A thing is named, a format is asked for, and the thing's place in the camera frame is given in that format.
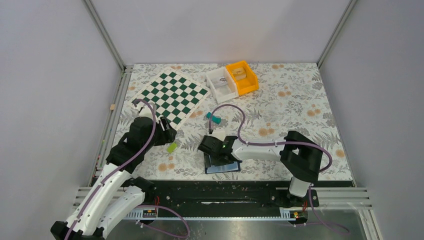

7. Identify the navy blue card holder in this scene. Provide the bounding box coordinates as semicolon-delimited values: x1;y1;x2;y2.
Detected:
203;153;241;174

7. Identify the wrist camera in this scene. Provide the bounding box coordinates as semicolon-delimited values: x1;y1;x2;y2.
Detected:
211;128;227;141
136;102;156;119

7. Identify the white plastic bin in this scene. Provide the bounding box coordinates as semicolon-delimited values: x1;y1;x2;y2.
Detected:
206;67;239;104

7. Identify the floral table mat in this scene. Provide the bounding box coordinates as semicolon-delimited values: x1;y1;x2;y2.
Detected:
134;63;354;181

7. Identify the lime green block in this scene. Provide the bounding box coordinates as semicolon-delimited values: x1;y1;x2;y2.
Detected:
166;142;178;154

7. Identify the green white chessboard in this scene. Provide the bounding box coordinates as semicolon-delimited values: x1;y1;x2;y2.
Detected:
129;67;210;130

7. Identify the orange plastic bin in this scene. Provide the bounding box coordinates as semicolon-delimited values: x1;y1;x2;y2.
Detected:
225;60;259;96

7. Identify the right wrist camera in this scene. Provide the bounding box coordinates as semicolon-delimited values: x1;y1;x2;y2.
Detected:
211;128;227;141

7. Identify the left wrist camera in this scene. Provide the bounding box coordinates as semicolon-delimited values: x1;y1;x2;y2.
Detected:
136;102;156;119

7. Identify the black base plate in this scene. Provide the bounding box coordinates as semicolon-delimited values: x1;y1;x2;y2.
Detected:
143;180;320;218

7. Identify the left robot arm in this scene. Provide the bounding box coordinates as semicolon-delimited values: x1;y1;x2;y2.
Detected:
50;116;177;240

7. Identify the perforated metal rail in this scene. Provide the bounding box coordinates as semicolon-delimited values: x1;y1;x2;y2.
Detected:
125;207;307;222

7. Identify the teal block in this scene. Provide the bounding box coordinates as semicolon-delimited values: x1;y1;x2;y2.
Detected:
206;112;222;125

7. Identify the wooden block in orange bin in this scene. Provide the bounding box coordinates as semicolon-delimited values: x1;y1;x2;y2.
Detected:
231;67;247;81

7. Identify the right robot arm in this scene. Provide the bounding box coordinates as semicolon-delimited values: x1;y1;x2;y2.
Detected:
197;130;331;208

